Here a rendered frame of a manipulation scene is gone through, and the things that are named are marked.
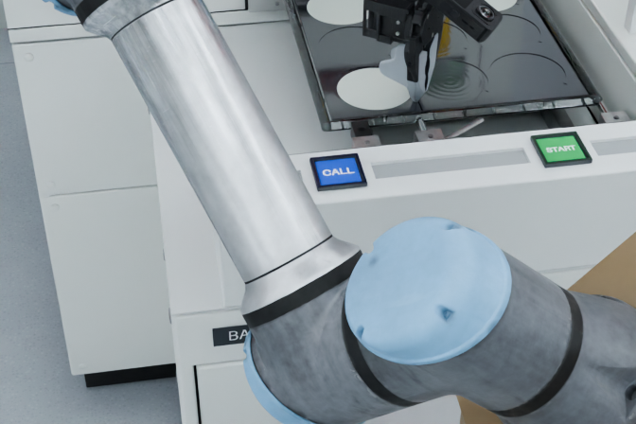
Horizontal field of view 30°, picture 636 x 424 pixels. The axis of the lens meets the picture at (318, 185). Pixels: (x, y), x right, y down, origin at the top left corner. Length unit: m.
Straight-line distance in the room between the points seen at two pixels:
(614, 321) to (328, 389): 0.24
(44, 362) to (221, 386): 1.07
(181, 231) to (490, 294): 0.67
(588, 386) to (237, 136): 0.34
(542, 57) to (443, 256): 0.83
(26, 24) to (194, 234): 0.53
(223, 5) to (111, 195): 0.41
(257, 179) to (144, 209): 1.11
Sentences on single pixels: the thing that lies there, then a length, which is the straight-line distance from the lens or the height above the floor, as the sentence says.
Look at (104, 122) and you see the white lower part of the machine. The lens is 1.96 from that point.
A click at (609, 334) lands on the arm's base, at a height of 1.10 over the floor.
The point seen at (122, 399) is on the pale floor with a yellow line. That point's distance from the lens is 2.40.
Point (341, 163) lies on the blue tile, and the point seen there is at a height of 0.96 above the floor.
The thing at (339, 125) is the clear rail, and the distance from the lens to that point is 1.51.
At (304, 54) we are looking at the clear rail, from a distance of 1.64.
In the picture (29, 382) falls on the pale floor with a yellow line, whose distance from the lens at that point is 2.46.
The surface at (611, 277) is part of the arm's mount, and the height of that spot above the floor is 1.06.
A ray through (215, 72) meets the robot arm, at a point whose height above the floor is 1.24.
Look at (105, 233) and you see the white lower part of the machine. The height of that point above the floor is 0.43.
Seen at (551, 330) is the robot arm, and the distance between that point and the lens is 0.92.
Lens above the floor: 1.77
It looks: 38 degrees down
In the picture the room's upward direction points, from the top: straight up
